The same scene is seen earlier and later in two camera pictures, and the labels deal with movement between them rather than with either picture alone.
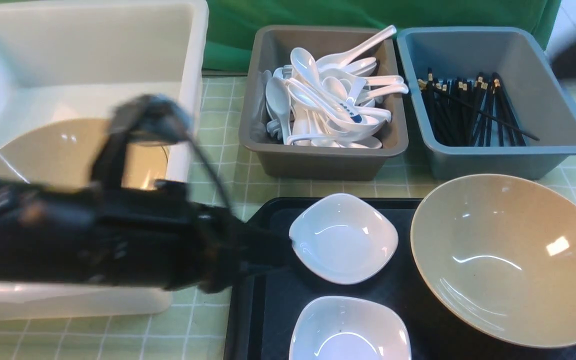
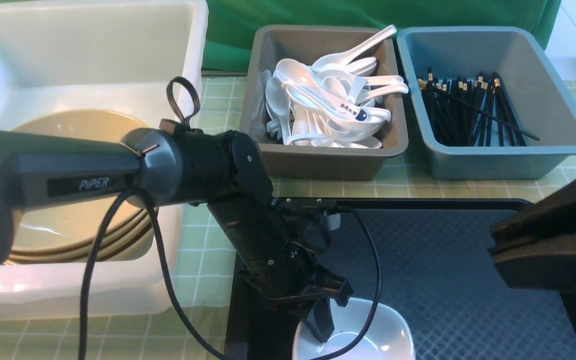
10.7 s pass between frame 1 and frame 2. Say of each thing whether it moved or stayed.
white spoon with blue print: moved
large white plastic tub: stayed
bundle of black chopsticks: stayed
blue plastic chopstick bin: stayed
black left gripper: moved
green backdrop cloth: stayed
